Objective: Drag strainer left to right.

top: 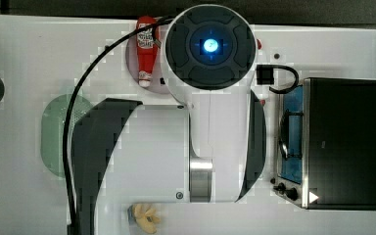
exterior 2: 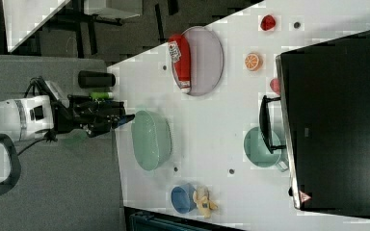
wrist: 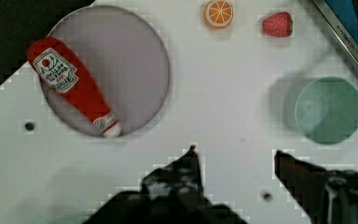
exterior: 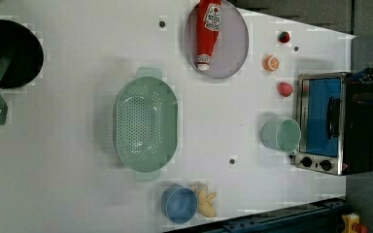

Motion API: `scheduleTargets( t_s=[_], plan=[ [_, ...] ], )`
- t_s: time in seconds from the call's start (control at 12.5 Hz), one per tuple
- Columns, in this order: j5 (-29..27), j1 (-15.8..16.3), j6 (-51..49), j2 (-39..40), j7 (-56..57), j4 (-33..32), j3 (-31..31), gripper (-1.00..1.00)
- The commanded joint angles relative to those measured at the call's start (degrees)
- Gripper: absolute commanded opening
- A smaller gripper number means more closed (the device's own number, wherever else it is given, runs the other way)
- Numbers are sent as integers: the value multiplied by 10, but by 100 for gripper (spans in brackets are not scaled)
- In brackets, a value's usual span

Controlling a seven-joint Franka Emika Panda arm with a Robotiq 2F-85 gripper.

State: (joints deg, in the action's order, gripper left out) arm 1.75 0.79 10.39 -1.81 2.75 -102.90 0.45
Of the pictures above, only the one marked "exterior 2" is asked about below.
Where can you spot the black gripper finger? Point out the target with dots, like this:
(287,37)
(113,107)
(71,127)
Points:
(121,120)

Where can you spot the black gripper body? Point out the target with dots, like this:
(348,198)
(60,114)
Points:
(92,116)

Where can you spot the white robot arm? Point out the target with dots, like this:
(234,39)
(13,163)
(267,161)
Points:
(41,117)

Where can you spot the green marker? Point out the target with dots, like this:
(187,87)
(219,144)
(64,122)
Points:
(101,95)

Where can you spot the black cylinder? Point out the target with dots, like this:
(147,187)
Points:
(92,79)

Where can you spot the red ketchup bottle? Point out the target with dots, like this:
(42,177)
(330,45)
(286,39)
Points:
(179,50)

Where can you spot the blue bowl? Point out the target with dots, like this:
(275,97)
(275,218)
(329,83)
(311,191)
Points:
(182,198)

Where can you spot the grey round plate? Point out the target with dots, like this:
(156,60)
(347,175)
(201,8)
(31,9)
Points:
(207,60)

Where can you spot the green mug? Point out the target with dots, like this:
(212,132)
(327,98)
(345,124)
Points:
(259,154)

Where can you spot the orange slice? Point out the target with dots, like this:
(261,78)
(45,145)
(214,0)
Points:
(253,62)

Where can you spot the pink strawberry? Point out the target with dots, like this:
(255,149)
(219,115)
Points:
(274,85)

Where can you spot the dark red strawberry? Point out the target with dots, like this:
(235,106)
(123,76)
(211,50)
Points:
(268,23)

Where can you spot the black toaster oven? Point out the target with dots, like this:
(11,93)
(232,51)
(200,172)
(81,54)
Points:
(325,106)

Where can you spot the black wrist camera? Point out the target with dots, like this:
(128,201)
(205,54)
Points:
(49,88)

